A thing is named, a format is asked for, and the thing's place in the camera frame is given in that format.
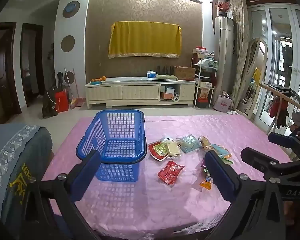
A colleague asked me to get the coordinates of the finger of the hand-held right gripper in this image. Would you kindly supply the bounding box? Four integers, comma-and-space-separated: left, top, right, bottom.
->
268, 132, 300, 161
241, 147, 300, 180

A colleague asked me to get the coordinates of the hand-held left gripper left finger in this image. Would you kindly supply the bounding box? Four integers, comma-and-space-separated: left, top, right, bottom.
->
20, 149, 102, 240

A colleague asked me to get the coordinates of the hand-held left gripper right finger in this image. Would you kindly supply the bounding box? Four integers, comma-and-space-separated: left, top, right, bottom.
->
204, 150, 290, 240

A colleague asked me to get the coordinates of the orange long snack packet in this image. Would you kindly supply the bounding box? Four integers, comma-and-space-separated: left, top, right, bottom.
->
199, 169, 214, 190

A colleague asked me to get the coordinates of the light blue snack packet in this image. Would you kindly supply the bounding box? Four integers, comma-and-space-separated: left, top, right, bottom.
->
210, 144, 232, 160

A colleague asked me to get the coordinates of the bear bread packet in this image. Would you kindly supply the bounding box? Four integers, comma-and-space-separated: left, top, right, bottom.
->
199, 135, 212, 148

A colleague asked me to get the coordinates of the teal snack packet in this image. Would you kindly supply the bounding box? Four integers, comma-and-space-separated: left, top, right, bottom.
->
176, 134, 203, 154

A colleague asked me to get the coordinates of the small red snack packet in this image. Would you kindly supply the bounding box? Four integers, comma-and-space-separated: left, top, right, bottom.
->
157, 160, 185, 185

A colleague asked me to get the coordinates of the cream snack packet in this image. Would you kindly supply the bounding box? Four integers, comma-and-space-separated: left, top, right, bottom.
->
166, 139, 182, 159

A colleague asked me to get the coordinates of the large red yellow-label packet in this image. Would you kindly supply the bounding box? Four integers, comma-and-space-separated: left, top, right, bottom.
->
148, 137, 176, 161

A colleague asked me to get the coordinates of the blue plastic basket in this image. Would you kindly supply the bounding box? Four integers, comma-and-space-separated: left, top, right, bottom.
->
76, 109, 147, 182

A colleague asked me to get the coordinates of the wooden drying rack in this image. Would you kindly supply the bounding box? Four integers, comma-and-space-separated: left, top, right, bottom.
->
259, 82, 300, 137

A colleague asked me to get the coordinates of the pink quilted tablecloth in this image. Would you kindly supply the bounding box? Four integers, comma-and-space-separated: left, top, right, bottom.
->
41, 115, 293, 240

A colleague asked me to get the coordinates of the arched floor mirror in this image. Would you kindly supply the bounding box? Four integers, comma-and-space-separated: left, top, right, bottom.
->
236, 38, 268, 117

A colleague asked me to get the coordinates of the pink tote bag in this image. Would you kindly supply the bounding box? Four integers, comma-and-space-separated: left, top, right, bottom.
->
213, 91, 232, 112

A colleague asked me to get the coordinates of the broom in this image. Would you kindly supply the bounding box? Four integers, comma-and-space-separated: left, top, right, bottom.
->
69, 67, 85, 110

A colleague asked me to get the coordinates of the chair with grey cover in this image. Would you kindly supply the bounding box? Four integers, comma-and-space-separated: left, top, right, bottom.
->
0, 124, 53, 225

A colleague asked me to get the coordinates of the red bag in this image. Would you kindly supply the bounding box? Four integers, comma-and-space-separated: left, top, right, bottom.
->
54, 89, 69, 113

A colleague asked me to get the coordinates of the black bag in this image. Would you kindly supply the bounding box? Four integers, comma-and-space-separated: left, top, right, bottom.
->
42, 86, 58, 118

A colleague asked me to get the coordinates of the sliding glass door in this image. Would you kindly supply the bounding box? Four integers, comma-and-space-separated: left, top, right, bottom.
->
247, 4, 300, 128

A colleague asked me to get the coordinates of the cream TV cabinet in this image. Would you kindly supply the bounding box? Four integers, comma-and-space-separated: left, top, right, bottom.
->
84, 76, 197, 110

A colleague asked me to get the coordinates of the plate of oranges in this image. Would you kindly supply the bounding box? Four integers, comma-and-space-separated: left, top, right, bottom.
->
90, 76, 107, 85

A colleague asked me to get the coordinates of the patterned curtain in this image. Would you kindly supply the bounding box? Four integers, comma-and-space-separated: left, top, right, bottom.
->
230, 0, 252, 110

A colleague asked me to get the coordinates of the white mop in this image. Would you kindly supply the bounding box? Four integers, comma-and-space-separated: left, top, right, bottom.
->
64, 67, 73, 98

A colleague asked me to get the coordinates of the white metal rack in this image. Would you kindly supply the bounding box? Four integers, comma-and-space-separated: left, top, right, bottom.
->
192, 46, 218, 108

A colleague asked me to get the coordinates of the standing air conditioner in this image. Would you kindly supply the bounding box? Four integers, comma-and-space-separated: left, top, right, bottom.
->
214, 16, 235, 100

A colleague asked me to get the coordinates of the brown cardboard box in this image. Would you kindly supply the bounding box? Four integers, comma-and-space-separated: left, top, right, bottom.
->
173, 66, 196, 81

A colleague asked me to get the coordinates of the green folded cloth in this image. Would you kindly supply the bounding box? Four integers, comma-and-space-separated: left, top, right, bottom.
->
156, 74, 178, 81

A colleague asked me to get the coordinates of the dark wooden door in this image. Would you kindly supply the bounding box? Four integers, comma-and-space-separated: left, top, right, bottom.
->
20, 23, 46, 108
0, 22, 22, 128

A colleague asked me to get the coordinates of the yellow cloth cover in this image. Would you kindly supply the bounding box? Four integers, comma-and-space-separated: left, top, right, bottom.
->
108, 21, 183, 60

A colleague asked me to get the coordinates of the vase with red flowers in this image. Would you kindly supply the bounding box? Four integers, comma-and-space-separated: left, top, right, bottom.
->
214, 0, 232, 18

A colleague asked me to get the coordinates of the round wall decor blue plate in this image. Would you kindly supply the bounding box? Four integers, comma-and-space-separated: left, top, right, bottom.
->
62, 1, 80, 19

